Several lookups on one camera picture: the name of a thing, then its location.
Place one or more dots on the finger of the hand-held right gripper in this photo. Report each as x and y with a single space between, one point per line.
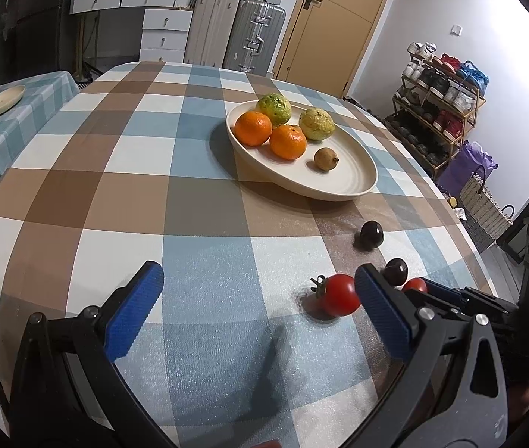
420 299
451 291

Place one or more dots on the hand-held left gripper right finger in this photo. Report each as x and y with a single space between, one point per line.
383 312

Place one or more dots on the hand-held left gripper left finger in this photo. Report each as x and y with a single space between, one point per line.
134 312

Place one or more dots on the red tomato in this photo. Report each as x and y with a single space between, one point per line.
414 284
339 294

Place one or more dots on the dark plum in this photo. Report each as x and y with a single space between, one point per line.
396 270
371 234

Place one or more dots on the cream round plate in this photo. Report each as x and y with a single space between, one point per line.
339 172

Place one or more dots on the brown longan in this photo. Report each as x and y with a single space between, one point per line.
326 158

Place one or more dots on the orange tangerine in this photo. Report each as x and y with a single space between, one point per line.
253 128
288 142

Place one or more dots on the green yellow guava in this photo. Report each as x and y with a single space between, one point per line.
274 107

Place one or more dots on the woven basket bag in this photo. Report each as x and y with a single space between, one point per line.
483 205

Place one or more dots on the brown blue checkered tablecloth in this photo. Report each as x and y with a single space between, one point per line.
106 196

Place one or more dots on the purple bag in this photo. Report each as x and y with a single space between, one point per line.
467 168

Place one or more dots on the wooden shoe rack with shoes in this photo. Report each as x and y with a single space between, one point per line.
437 102

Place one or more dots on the teal checkered tablecloth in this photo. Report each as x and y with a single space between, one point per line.
22 121

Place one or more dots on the small cream plate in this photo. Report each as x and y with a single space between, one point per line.
1 101

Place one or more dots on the wooden door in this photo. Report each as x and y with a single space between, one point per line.
334 23

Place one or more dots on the beige suitcase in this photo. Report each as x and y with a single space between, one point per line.
211 28

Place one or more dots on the dark grey refrigerator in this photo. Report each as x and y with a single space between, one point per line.
17 37

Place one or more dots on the white desk with drawers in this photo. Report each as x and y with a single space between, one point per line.
152 14

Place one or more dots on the silver suitcase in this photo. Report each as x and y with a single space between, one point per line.
254 37

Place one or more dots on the white wall switch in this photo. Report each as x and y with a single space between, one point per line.
455 29

